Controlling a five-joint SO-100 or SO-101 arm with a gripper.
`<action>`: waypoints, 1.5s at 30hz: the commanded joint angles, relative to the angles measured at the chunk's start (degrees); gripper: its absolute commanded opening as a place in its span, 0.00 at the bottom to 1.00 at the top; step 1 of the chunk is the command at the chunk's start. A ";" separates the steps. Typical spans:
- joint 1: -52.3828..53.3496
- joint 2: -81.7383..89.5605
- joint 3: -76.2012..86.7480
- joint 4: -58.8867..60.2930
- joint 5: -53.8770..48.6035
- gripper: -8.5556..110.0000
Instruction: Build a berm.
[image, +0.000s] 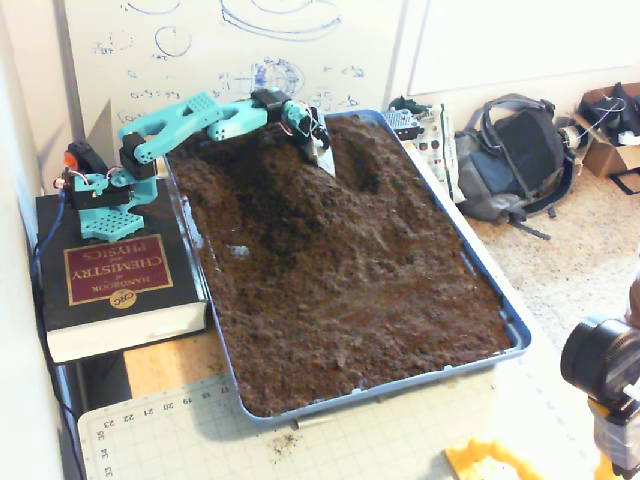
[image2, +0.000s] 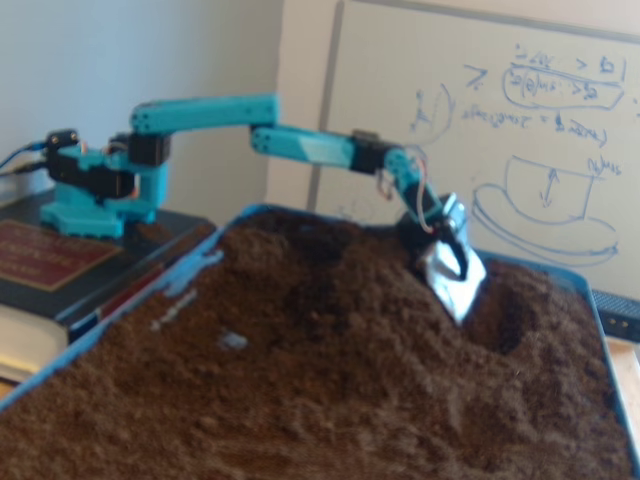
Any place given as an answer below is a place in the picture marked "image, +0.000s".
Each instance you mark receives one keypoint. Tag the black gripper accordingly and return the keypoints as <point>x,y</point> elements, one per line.
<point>317,148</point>

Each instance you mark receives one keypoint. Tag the brown soil pile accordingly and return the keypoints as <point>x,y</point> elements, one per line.
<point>350,280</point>

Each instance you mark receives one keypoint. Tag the teal 3D-printed robot arm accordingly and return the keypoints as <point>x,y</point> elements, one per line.
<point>185,120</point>

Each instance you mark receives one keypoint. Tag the blurry person's hand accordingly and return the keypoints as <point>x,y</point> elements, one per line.
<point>635,300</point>

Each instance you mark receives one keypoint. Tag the black vented electronic box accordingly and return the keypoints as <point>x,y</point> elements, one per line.
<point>402,125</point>

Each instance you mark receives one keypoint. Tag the whiteboard with blue drawings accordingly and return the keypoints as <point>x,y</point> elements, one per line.
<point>210,50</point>

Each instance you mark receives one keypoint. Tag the white printed soil bag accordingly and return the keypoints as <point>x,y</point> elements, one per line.
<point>442,150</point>

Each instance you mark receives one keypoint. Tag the grey black backpack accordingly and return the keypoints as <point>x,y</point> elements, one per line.
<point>525,150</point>

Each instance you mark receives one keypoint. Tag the white cylindrical roll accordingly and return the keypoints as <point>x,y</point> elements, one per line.
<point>570,137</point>

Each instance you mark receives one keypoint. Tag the black chemistry physics handbook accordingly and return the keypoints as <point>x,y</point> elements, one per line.
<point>115,310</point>

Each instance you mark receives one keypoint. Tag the brown cardboard box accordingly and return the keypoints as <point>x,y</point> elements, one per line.
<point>607,155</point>

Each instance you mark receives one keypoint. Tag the blue plastic tray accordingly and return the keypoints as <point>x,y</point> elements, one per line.
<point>520,340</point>

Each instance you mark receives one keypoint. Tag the pale green cutting mat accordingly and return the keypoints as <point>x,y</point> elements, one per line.
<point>350,445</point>

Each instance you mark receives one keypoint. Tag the yellow printed plastic part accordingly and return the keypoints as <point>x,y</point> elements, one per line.
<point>480,455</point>

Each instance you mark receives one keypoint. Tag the black camera with lens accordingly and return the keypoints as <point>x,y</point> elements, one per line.
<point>595,355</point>

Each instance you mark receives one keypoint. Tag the yellow camera stand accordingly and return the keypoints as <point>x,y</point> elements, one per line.
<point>602,450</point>

